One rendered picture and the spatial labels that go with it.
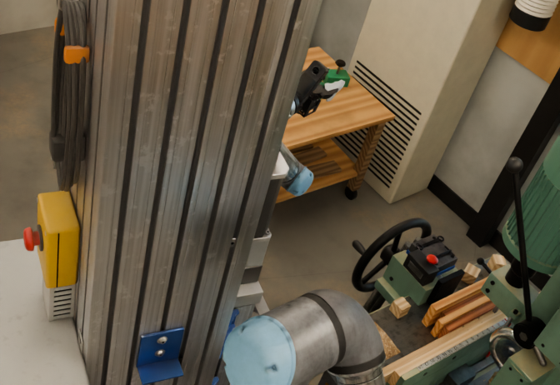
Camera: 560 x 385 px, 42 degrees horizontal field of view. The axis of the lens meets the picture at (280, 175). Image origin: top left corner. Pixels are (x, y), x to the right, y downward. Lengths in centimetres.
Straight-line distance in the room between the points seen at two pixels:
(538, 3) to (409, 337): 159
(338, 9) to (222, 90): 312
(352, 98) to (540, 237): 172
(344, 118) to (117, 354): 205
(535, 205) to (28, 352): 107
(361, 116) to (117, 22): 243
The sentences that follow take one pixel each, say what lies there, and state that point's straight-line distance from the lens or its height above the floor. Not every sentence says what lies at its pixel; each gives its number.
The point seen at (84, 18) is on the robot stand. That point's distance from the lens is 93.
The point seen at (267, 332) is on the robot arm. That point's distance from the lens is 105.
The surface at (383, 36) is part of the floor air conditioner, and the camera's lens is 339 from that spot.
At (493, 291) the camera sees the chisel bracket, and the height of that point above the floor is 103.
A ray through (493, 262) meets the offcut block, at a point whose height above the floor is 94.
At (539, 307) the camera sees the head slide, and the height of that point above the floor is 113.
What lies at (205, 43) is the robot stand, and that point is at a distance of 86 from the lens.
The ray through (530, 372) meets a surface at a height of 108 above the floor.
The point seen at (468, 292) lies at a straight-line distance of 195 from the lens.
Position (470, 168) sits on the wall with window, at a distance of 362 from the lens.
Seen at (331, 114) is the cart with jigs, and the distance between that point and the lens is 313.
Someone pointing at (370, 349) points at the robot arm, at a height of 141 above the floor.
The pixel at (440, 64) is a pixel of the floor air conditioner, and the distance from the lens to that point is 320.
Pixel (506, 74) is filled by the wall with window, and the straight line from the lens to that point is 338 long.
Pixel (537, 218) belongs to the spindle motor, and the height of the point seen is 132.
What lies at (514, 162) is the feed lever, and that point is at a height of 144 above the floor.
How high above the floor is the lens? 229
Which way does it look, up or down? 40 degrees down
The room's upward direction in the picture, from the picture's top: 17 degrees clockwise
